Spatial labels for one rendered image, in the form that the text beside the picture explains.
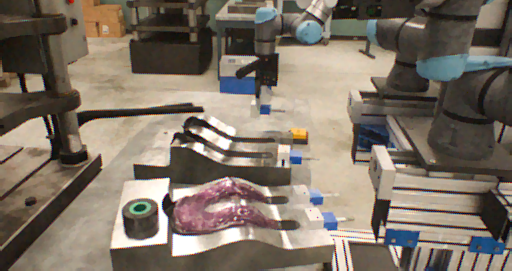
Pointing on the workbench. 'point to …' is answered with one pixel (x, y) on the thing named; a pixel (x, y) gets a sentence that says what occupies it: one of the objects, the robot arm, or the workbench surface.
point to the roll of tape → (140, 214)
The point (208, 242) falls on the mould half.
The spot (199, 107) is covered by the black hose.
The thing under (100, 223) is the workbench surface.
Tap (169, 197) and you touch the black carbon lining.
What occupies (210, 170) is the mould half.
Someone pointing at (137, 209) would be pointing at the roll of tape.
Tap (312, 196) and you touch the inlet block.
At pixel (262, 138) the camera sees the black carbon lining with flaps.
